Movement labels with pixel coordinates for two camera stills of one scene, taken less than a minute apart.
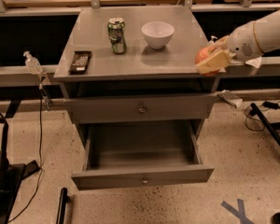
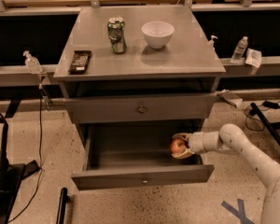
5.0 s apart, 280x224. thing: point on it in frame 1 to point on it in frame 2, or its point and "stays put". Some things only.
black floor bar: (63, 199) stays put
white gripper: (241, 43) to (196, 142)
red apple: (201, 54) to (177, 146)
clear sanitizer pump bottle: (32, 63) stays put
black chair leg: (272, 127) stays put
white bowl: (158, 34) stays put
